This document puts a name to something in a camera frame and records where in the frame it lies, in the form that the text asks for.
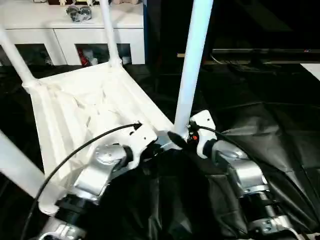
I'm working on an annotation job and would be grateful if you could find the black plastic mat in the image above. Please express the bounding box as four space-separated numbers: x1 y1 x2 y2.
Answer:
0 62 320 240

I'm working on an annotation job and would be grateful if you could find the white cabinet with glass doors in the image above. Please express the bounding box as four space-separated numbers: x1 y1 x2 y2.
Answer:
0 0 146 67

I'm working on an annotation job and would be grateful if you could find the white flat board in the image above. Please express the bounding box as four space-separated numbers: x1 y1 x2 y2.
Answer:
299 63 320 82

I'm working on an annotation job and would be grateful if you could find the clear bag of dark parts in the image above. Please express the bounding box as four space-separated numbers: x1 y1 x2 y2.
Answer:
65 5 95 24

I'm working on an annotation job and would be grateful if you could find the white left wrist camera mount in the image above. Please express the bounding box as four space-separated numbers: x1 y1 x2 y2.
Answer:
128 123 159 171

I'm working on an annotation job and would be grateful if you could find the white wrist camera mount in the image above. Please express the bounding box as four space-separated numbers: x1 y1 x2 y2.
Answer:
189 109 217 159
128 123 159 171

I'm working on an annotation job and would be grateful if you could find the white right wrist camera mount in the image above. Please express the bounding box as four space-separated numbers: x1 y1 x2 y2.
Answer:
189 109 217 159

